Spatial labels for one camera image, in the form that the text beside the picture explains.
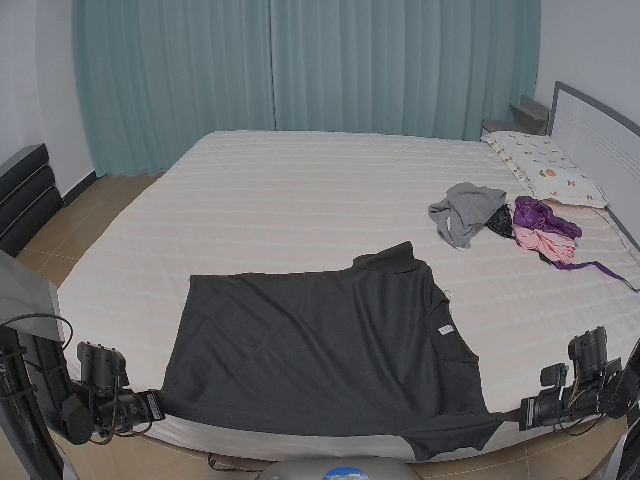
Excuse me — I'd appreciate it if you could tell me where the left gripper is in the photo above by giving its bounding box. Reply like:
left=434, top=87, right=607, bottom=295
left=131, top=389, right=167, bottom=427

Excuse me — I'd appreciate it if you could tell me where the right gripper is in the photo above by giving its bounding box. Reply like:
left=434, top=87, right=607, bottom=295
left=520, top=392, right=569, bottom=432

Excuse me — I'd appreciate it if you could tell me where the black T-shirt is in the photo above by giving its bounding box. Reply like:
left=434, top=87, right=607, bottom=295
left=161, top=241, right=506, bottom=461

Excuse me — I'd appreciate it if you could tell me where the bed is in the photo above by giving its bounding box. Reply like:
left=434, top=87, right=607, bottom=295
left=56, top=80, right=640, bottom=461

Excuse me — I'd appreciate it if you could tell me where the pink garment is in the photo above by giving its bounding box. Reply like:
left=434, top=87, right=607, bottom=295
left=515, top=225, right=577, bottom=264

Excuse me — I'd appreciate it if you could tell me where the black shiny garment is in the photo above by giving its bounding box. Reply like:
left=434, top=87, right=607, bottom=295
left=485, top=205, right=516, bottom=239

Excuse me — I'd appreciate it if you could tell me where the purple satin garment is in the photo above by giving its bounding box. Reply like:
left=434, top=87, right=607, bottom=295
left=512, top=195, right=640, bottom=291

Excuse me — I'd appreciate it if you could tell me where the grey garment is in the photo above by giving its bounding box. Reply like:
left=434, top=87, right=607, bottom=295
left=428, top=182, right=508, bottom=250

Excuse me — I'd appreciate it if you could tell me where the white printed pillow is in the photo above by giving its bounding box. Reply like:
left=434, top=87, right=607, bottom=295
left=481, top=130, right=610, bottom=210

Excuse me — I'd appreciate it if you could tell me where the black chest of drawers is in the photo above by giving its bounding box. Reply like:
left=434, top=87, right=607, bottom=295
left=0, top=143, right=63, bottom=259

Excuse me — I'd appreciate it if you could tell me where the grey bedside table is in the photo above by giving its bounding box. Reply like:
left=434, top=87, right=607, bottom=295
left=482, top=94, right=551, bottom=135

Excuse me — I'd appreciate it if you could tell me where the blue-green curtain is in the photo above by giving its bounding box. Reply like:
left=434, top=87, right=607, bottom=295
left=269, top=0, right=543, bottom=143
left=72, top=0, right=277, bottom=178

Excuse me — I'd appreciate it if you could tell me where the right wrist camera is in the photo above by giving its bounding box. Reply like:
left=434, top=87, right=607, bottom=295
left=540, top=363, right=570, bottom=390

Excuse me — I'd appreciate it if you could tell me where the black cable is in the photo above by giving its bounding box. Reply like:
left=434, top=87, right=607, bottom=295
left=204, top=452, right=261, bottom=480
left=0, top=314, right=74, bottom=349

